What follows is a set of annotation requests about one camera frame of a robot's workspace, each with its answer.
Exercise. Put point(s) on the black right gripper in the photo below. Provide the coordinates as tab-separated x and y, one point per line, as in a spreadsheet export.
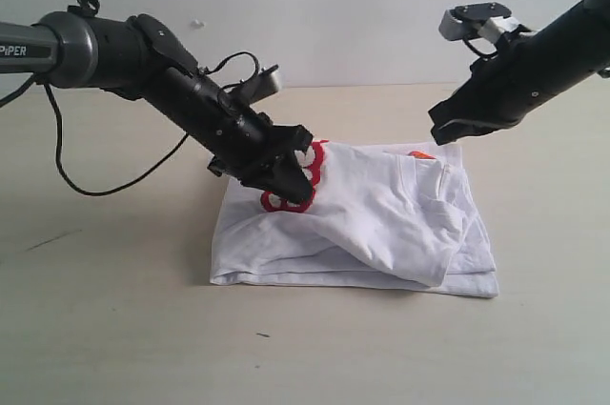
497	96

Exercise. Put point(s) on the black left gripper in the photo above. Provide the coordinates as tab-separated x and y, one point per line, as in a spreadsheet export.
248	143

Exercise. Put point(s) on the white t-shirt red lettering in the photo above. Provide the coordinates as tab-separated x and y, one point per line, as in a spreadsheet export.
390	217

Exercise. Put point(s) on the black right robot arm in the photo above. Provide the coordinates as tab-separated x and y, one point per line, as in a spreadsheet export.
578	46

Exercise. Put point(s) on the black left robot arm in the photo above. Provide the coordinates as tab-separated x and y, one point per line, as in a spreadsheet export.
141	58

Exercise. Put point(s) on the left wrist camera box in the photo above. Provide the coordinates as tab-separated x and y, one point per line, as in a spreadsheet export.
264	84

